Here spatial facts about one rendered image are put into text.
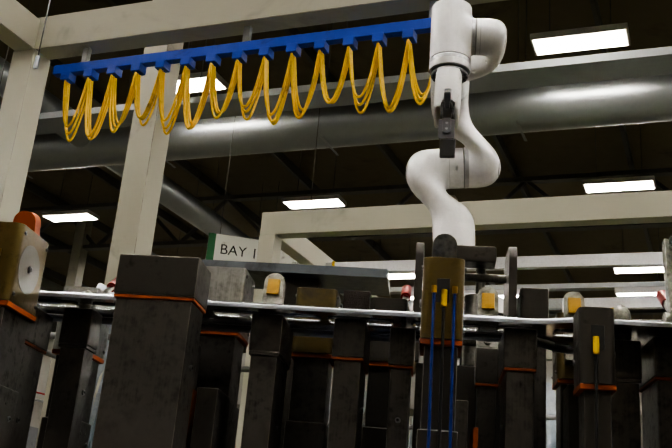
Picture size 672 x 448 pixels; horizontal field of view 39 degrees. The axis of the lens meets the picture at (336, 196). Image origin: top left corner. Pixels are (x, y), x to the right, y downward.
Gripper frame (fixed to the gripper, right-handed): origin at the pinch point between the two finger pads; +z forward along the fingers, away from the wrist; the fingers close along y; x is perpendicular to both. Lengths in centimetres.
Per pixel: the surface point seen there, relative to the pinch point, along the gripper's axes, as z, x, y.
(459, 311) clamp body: 45, 4, 45
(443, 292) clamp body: 43, 2, 46
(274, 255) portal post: -171, -170, -630
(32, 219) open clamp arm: 33, -62, 41
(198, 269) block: 41, -33, 46
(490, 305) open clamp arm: 35.4, 8.9, 10.9
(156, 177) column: -274, -320, -704
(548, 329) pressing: 42, 18, 25
